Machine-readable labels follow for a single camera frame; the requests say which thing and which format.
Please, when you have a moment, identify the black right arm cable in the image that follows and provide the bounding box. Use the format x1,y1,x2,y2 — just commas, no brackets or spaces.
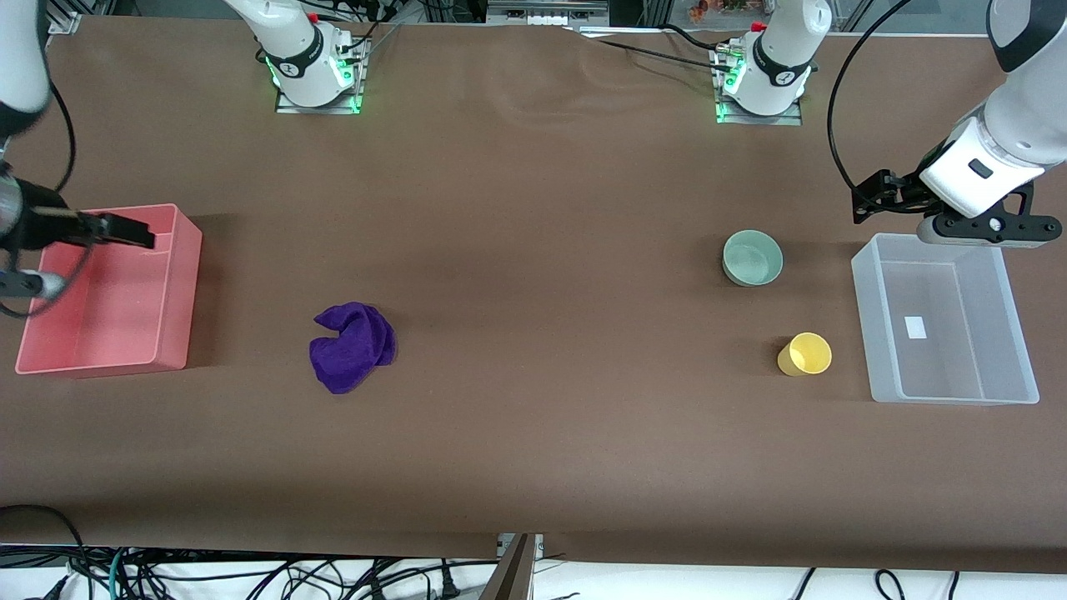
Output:
0,82,94,319

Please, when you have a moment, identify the green bowl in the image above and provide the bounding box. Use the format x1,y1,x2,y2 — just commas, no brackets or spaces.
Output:
722,230,784,288

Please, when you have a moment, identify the long black table cable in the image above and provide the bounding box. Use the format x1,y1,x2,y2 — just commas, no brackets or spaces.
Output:
575,27,724,71

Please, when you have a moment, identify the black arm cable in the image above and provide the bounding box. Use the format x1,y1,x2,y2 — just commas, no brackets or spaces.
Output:
826,0,914,197
0,82,94,319

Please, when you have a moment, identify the orange background object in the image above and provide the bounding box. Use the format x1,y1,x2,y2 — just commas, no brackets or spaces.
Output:
688,0,753,24

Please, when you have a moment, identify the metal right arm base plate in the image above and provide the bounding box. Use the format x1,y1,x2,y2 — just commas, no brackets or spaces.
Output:
274,33,365,116

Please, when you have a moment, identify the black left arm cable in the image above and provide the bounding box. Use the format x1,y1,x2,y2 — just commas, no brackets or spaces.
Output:
826,0,914,197

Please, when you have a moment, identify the purple cloth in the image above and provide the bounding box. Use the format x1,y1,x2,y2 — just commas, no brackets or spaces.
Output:
309,302,398,395

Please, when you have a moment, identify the brown table cover sheet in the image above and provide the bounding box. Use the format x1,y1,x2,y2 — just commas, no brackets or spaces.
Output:
0,15,1067,574

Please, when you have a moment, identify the pink plastic bin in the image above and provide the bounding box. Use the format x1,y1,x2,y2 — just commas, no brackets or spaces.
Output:
15,203,203,376

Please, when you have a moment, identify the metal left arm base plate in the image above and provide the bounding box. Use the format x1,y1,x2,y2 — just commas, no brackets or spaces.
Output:
714,46,804,127

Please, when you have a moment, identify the clear plastic bin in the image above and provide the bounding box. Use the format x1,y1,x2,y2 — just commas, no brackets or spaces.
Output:
850,232,1041,406

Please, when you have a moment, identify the yellow cup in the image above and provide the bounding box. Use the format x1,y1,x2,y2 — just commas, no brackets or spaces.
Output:
777,332,833,378

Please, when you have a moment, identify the thick black floor cable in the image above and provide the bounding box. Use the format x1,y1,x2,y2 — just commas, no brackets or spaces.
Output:
0,503,89,578

